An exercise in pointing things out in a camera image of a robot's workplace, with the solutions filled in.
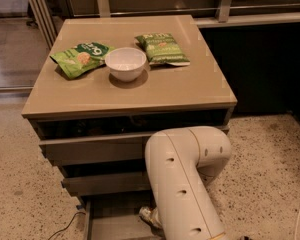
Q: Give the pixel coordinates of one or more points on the white bowl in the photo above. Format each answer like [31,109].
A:
[126,64]

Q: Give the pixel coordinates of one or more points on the bottom open grey drawer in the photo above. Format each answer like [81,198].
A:
[116,217]

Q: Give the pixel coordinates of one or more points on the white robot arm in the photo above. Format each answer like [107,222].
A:
[180,163]

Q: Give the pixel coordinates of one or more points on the left green snack bag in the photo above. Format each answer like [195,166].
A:
[82,58]

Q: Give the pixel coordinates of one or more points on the middle grey drawer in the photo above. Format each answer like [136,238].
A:
[107,184]

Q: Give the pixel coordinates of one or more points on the grey drawer cabinet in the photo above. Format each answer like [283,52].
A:
[97,104]

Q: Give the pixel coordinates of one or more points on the right green snack bag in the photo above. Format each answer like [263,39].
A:
[162,48]

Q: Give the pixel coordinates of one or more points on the silver green 7up can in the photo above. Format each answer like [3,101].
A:
[150,216]

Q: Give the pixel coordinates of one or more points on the top grey drawer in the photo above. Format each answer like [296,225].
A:
[93,147]

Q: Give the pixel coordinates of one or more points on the green snack bag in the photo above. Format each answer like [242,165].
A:
[82,58]
[162,48]

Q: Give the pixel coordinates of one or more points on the metal railing frame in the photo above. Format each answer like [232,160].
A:
[207,13]

